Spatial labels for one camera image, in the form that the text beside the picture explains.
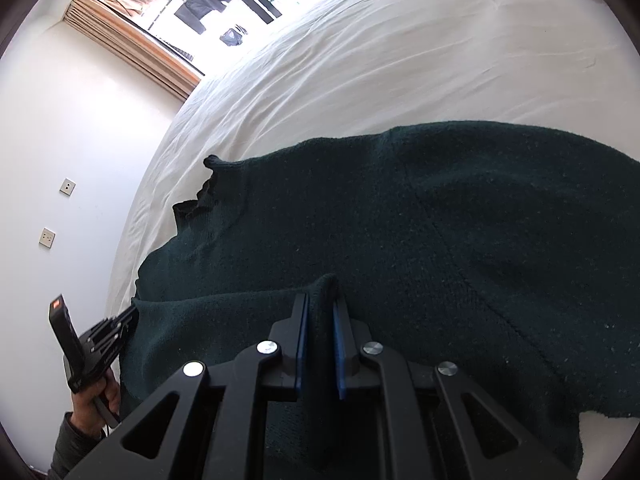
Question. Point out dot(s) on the beige curtain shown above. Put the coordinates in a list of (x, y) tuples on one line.
[(135, 45)]

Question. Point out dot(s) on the person's left forearm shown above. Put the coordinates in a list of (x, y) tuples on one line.
[(72, 452)]

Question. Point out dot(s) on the dark green sweater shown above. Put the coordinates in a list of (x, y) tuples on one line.
[(400, 240)]

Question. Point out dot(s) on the hanging dark pants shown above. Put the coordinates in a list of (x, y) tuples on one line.
[(200, 7)]

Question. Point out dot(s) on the person's left hand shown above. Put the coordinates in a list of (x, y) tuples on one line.
[(85, 412)]

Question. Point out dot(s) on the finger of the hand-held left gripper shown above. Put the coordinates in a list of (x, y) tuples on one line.
[(117, 321), (120, 342)]

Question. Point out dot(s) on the small hanging dark garment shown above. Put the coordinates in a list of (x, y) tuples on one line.
[(232, 36)]

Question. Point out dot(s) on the white wall socket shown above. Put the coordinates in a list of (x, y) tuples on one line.
[(67, 186), (47, 237)]

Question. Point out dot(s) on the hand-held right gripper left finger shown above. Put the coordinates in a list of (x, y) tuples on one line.
[(300, 355)]

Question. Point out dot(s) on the window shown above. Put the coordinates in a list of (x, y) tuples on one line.
[(225, 5)]

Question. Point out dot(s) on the bed with white sheet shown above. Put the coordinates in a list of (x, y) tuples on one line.
[(400, 60)]

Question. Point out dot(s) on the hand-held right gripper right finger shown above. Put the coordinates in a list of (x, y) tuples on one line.
[(339, 355)]

